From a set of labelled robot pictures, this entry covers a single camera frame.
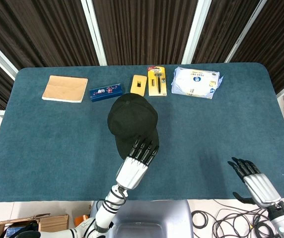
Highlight black baseball cap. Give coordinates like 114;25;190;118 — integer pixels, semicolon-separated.
107;93;160;160

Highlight white wet wipes pack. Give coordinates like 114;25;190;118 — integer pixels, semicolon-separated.
171;66;224;100

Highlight razor in yellow blister pack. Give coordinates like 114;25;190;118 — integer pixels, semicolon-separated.
147;66;168;97

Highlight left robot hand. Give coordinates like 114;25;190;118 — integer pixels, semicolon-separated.
116;138;159;191

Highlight blue printed pencil box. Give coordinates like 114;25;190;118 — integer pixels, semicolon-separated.
89;83;123;103

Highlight orange object on floor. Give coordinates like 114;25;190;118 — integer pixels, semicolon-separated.
73;214;90;227

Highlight black floor cables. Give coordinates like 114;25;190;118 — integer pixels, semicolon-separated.
191;198;284;238

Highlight cardboard box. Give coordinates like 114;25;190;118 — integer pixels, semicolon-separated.
0;213;70;238

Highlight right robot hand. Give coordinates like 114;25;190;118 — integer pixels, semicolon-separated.
227;157;282;208

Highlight brown paper notebook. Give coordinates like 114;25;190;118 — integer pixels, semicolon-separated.
41;75;89;104

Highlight grey robot torso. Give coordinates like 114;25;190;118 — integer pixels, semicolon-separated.
89;199;194;238

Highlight blue table cloth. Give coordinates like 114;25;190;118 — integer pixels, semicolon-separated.
0;62;284;203

